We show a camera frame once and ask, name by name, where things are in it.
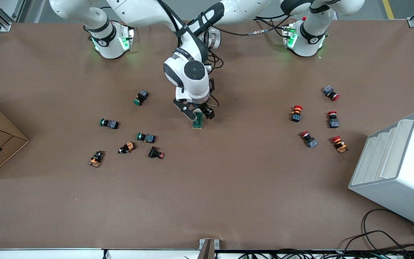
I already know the green pushbutton grey block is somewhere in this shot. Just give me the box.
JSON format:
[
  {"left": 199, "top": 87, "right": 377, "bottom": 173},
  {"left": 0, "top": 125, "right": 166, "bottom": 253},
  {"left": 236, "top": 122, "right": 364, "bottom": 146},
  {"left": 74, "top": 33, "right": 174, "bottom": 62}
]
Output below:
[
  {"left": 133, "top": 90, "right": 149, "bottom": 106},
  {"left": 100, "top": 118, "right": 120, "bottom": 130},
  {"left": 136, "top": 132, "right": 156, "bottom": 144}
]

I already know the black square pushbutton red block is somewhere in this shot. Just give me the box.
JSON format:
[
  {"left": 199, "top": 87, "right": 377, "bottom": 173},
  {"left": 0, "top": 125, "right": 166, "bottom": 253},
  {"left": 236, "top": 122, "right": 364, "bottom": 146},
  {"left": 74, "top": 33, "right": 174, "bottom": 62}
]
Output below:
[{"left": 148, "top": 146, "right": 165, "bottom": 160}]

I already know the black pushbutton orange block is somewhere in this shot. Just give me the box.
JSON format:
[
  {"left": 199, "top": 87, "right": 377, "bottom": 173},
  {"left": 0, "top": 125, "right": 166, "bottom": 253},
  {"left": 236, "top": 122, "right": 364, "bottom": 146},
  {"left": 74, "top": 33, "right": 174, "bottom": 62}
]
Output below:
[
  {"left": 88, "top": 150, "right": 105, "bottom": 168},
  {"left": 118, "top": 141, "right": 136, "bottom": 155}
]

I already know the red mushroom button black block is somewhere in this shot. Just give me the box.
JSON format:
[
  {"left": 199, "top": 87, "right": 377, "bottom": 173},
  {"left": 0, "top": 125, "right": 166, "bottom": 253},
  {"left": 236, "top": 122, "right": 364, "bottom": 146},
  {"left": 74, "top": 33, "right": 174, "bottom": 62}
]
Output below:
[{"left": 290, "top": 105, "right": 303, "bottom": 123}]

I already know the brown table mat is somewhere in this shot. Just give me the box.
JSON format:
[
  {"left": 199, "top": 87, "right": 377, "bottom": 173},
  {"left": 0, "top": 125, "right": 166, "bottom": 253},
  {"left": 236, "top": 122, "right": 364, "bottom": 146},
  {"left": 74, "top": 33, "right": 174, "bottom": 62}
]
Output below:
[{"left": 0, "top": 18, "right": 414, "bottom": 250}]

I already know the red mushroom button grey block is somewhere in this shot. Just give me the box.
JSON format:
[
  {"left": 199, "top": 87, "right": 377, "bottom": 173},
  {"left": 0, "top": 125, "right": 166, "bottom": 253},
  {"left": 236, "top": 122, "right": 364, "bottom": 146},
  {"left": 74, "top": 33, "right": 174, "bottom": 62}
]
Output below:
[
  {"left": 299, "top": 131, "right": 318, "bottom": 149},
  {"left": 323, "top": 85, "right": 340, "bottom": 101},
  {"left": 327, "top": 111, "right": 340, "bottom": 129}
]

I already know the red mushroom button orange block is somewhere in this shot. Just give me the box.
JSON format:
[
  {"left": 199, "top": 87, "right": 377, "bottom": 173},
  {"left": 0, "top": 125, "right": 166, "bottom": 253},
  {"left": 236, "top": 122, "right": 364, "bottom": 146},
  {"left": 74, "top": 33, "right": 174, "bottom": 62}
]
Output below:
[{"left": 331, "top": 135, "right": 349, "bottom": 154}]

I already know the white stepped rack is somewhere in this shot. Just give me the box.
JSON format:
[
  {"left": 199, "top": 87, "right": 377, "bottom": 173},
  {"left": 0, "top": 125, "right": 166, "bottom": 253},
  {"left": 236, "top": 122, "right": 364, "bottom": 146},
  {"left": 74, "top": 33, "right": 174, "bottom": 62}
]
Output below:
[{"left": 348, "top": 111, "right": 414, "bottom": 231}]

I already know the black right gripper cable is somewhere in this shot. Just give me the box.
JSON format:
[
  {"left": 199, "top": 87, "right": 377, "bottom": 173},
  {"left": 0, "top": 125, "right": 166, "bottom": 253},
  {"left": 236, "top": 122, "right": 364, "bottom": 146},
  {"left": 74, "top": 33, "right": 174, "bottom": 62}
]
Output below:
[{"left": 157, "top": 0, "right": 225, "bottom": 71}]

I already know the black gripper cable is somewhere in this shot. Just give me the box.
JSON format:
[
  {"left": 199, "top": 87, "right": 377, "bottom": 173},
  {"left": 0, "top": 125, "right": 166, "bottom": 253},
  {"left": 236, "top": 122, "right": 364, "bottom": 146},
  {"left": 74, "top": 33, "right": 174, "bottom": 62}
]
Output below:
[
  {"left": 221, "top": 25, "right": 287, "bottom": 36},
  {"left": 157, "top": 0, "right": 225, "bottom": 71}
]

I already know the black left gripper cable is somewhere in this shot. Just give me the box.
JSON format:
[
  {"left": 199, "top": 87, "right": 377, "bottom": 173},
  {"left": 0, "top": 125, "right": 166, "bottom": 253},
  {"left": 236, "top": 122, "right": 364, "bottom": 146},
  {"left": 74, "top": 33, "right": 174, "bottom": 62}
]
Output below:
[{"left": 221, "top": 25, "right": 287, "bottom": 36}]

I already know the black left base cable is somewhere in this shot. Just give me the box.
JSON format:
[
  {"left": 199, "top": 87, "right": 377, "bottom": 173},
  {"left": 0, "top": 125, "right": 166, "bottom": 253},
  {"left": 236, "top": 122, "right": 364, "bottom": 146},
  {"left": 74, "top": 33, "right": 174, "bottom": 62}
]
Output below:
[{"left": 256, "top": 16, "right": 286, "bottom": 30}]

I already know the aluminium bracket post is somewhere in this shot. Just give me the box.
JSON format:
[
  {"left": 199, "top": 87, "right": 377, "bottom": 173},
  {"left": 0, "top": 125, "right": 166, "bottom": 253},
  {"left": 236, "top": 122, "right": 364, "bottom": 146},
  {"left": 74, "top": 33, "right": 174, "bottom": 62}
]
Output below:
[{"left": 199, "top": 238, "right": 220, "bottom": 259}]

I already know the black cable bundle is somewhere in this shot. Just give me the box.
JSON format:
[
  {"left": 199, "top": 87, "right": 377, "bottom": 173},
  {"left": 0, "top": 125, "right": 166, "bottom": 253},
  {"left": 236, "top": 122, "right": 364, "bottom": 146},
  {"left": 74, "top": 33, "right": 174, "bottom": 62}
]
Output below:
[{"left": 236, "top": 247, "right": 414, "bottom": 259}]

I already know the black looped cable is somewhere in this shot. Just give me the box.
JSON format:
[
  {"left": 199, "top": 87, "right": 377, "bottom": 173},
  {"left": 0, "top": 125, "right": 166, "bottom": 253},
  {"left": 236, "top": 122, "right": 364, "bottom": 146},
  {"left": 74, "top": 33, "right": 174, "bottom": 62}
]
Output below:
[{"left": 340, "top": 209, "right": 414, "bottom": 258}]

